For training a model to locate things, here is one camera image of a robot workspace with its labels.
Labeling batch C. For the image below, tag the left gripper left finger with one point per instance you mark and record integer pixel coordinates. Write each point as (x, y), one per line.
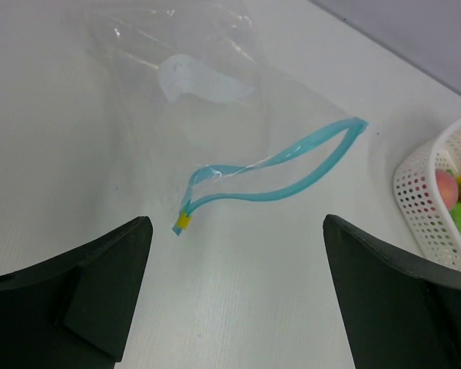
(75, 310)

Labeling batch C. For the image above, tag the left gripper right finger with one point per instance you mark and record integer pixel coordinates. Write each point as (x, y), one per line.
(399, 310)

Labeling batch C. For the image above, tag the green fake vegetable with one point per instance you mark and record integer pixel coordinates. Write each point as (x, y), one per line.
(456, 216)

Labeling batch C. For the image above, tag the red fake peach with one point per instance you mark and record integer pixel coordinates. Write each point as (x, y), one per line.
(448, 188)

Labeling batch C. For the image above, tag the clear zip top bag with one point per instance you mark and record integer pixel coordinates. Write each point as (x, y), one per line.
(214, 119)

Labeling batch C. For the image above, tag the white perforated plastic basket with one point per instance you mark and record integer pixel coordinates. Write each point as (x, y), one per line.
(417, 195)

